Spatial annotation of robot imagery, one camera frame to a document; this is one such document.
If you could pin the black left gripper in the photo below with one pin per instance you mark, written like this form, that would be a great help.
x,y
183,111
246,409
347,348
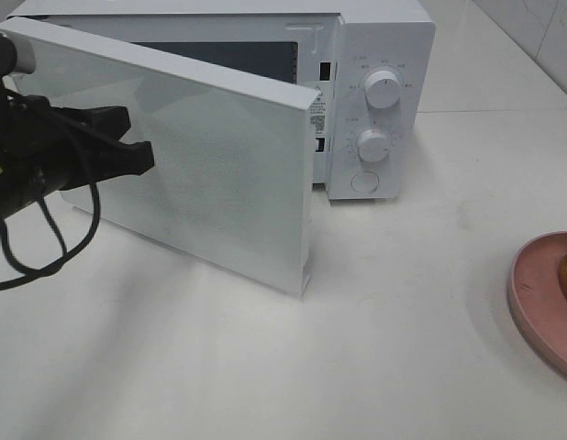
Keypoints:
x,y
41,149

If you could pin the white round door button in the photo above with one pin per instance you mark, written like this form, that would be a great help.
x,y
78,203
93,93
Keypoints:
x,y
365,182

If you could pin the white round knob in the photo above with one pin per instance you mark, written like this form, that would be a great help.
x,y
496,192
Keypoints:
x,y
382,87
373,145

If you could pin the pink round plate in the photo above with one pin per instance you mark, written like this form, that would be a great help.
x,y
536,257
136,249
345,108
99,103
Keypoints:
x,y
536,300

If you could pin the white warning label sticker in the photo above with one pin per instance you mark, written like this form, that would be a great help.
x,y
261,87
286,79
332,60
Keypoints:
x,y
319,108

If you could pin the white microwave oven body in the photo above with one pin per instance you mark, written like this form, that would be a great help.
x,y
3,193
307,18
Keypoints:
x,y
283,45

